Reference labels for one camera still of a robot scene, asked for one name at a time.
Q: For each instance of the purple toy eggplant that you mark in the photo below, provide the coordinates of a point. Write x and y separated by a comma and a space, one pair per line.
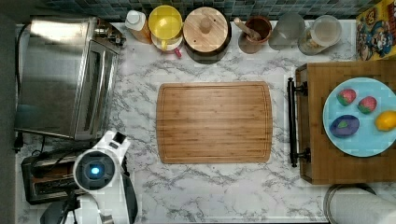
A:
344, 126

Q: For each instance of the wooden drawer box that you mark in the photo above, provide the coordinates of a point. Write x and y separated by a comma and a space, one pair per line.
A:
319, 160

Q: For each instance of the yellow toy lemon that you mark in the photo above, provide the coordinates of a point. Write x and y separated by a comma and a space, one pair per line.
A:
386, 121

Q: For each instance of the white paper towel roll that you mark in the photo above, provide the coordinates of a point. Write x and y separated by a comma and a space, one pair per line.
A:
359, 206

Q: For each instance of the bamboo cutting board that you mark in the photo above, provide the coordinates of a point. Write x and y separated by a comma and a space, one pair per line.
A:
214, 122

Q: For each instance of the black canister with wooden lid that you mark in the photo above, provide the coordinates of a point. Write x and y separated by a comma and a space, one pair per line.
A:
207, 35

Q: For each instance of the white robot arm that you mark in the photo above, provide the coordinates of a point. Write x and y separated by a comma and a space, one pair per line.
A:
98, 171

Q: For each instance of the metal paper towel holder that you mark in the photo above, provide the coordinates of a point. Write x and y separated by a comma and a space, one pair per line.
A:
331, 191

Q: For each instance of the yellow mug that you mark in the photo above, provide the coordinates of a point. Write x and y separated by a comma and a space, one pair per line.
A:
165, 23

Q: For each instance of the glass jar with cereal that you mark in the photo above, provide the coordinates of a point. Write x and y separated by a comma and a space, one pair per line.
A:
323, 33

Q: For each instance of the cereal box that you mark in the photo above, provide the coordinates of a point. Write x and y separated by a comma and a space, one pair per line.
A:
376, 32

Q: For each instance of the silver toaster oven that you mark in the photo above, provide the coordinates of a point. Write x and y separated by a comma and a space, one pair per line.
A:
67, 77

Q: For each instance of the red mug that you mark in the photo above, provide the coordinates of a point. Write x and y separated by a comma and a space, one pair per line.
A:
173, 48

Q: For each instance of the light blue plate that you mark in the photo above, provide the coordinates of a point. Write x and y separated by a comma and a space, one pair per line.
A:
367, 141

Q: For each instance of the wooden spoon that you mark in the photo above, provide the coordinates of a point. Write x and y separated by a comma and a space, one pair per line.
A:
251, 33

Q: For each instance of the orange bottle with white cap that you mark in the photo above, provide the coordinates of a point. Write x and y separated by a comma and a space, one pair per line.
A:
137, 24

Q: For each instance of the wooden utensil holder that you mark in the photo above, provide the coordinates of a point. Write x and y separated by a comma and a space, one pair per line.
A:
261, 28

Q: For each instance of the red toy strawberry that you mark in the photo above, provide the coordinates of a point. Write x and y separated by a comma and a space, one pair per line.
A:
346, 96
367, 105

